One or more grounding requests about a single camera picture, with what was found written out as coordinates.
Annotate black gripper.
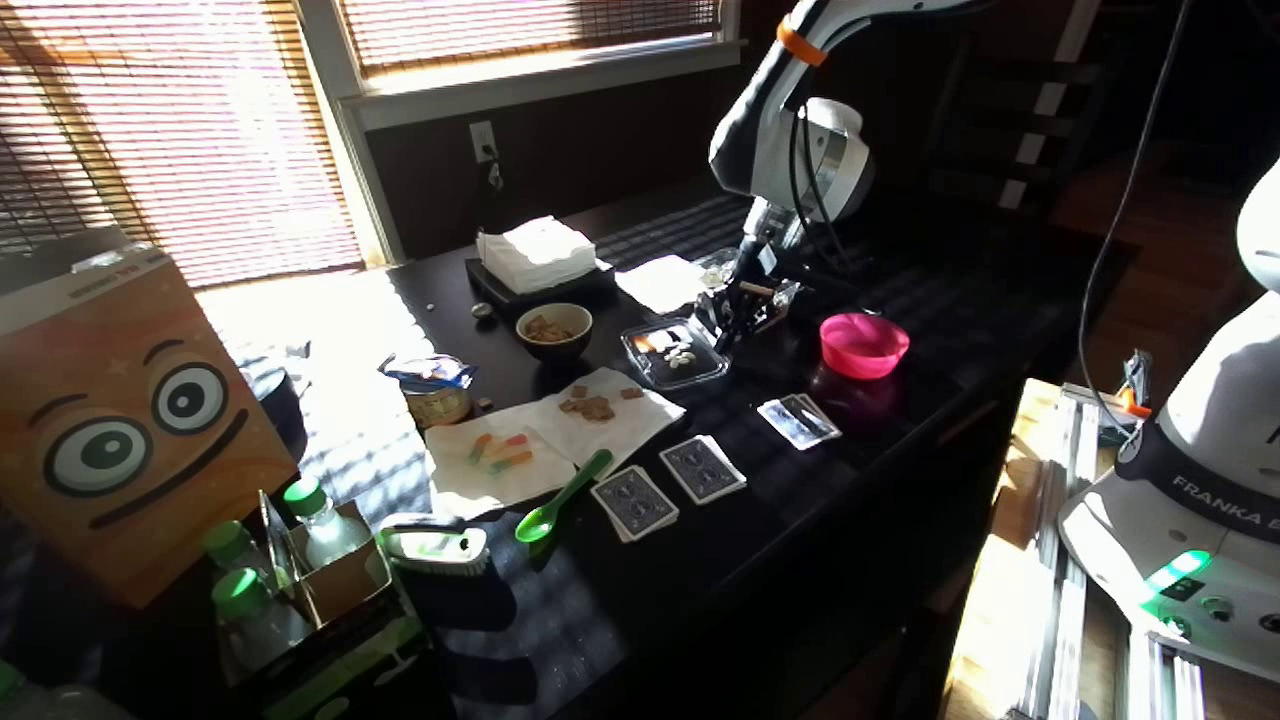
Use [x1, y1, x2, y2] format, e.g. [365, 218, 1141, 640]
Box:
[718, 243, 809, 324]

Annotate clear plastic seed container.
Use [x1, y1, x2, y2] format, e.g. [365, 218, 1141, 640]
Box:
[728, 274, 812, 338]

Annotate pink plastic bowl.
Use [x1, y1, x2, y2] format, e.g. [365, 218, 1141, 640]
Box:
[818, 309, 917, 385]

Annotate small dark snack bowl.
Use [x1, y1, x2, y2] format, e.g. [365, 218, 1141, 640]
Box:
[511, 302, 600, 364]

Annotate single flat white napkin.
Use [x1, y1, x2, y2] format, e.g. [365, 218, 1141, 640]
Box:
[613, 252, 714, 320]

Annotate white face-up playing card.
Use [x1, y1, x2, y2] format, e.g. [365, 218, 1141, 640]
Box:
[752, 388, 848, 458]

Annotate brown snack pieces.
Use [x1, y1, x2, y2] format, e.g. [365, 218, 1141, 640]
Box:
[556, 385, 648, 428]

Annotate white square box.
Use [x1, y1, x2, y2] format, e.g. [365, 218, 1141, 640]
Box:
[473, 214, 604, 295]

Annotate black tray under napkins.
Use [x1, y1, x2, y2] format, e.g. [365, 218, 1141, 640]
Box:
[461, 252, 619, 324]

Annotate white paper towel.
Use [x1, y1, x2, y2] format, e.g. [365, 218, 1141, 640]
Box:
[420, 364, 689, 523]

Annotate orange snack pieces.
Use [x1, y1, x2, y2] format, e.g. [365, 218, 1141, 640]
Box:
[466, 428, 535, 472]

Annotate green plastic spoon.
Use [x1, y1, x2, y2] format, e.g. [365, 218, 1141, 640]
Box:
[511, 444, 619, 552]

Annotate narrow wooden window blind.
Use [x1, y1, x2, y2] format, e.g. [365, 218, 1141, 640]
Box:
[337, 0, 731, 76]

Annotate crumpled foil snack bag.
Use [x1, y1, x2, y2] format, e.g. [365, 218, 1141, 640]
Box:
[376, 349, 479, 434]

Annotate white and green small packet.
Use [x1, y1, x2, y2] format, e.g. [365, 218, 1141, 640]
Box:
[376, 521, 495, 582]

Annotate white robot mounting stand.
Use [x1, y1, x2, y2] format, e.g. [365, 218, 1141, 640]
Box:
[1004, 376, 1280, 720]

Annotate clear bottle with green cap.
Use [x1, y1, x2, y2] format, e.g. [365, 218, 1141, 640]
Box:
[208, 564, 311, 685]
[275, 478, 393, 629]
[199, 516, 272, 573]

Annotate green cardboard bottle carrier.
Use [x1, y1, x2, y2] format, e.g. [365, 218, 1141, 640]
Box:
[211, 493, 432, 715]

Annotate wide wooden window blind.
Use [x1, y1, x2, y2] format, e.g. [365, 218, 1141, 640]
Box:
[0, 0, 370, 294]

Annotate cardboard box with cartoon face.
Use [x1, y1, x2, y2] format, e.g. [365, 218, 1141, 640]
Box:
[0, 243, 300, 613]

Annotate orange strap on arm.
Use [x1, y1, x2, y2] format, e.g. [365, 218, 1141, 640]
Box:
[773, 19, 833, 74]

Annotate white wall outlet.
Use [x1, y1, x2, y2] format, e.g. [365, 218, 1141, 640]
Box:
[466, 117, 506, 172]

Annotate grey hanging cable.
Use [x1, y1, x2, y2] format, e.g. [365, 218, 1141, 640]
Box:
[1077, 0, 1196, 393]

